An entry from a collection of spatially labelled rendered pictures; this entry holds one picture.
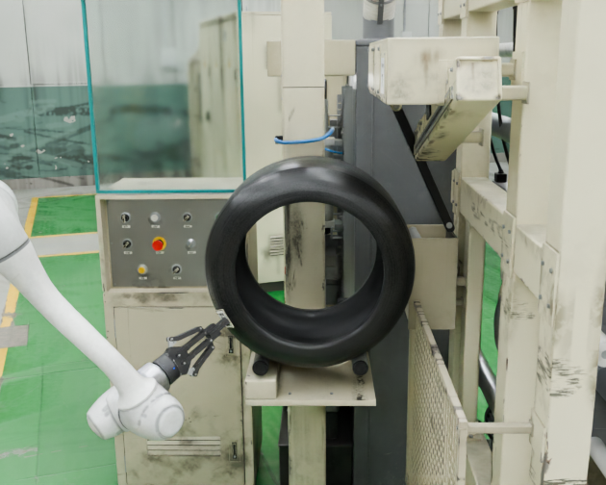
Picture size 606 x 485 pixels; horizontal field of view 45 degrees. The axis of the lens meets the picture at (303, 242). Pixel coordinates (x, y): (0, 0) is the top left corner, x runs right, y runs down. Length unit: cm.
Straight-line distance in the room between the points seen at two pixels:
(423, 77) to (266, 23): 380
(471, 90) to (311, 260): 98
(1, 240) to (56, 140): 931
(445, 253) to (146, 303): 115
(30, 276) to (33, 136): 929
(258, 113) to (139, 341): 286
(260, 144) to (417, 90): 382
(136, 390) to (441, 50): 101
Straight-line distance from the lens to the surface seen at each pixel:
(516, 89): 172
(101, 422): 187
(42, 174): 1107
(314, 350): 204
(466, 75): 161
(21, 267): 175
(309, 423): 259
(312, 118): 230
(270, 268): 565
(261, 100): 542
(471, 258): 236
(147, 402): 173
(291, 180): 193
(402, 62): 168
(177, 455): 309
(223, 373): 289
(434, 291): 236
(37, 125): 1100
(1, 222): 172
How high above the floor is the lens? 174
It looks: 14 degrees down
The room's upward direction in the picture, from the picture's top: 1 degrees counter-clockwise
